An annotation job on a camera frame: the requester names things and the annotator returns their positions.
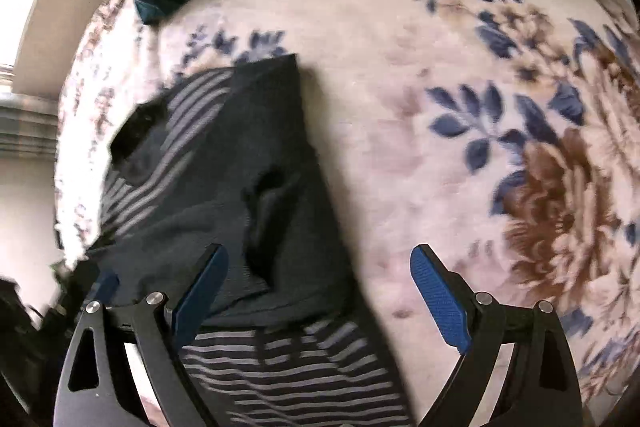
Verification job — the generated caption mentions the dark striped knit garment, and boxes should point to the dark striped knit garment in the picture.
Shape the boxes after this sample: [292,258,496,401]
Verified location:
[82,54,416,427]

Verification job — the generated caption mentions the grey ribbed ledge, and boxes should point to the grey ribbed ledge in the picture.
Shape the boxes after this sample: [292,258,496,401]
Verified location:
[0,94,62,158]

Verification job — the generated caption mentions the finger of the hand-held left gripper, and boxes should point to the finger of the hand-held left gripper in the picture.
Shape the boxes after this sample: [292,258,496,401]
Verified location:
[75,268,122,308]

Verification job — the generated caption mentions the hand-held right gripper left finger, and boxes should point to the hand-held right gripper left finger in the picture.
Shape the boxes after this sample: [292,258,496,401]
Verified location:
[52,244,231,427]

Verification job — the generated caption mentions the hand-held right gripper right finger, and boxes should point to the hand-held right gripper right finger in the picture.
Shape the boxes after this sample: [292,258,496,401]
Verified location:
[409,244,586,427]

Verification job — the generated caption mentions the floral fleece blanket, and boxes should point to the floral fleece blanket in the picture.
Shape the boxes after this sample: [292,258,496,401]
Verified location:
[52,0,640,427]

